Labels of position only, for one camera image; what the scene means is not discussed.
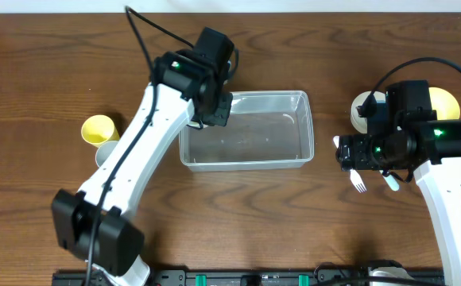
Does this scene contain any yellow bowl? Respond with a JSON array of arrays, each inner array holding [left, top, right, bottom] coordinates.
[[429, 87, 460, 121]]

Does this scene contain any clear plastic container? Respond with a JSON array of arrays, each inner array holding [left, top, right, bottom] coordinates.
[[179, 91, 315, 172]]

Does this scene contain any pale green spoon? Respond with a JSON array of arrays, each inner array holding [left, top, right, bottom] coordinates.
[[379, 170, 400, 191]]

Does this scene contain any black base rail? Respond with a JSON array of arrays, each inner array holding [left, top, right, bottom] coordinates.
[[51, 260, 446, 286]]

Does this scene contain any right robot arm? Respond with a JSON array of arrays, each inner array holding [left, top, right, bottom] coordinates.
[[333, 120, 461, 285]]

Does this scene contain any yellow cup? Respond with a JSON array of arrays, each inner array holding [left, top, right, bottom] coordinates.
[[81, 114, 120, 148]]

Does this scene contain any white cup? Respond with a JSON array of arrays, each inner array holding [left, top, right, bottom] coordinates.
[[188, 122, 207, 130]]

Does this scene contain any grey cup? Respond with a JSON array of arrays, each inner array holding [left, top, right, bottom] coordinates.
[[95, 141, 118, 167]]

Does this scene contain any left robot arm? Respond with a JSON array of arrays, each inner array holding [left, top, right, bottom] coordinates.
[[52, 48, 237, 285]]

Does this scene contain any white plastic fork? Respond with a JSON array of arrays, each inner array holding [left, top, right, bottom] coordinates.
[[332, 136, 366, 193]]

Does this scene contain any white bowl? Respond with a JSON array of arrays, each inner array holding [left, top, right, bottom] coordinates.
[[350, 91, 389, 135]]

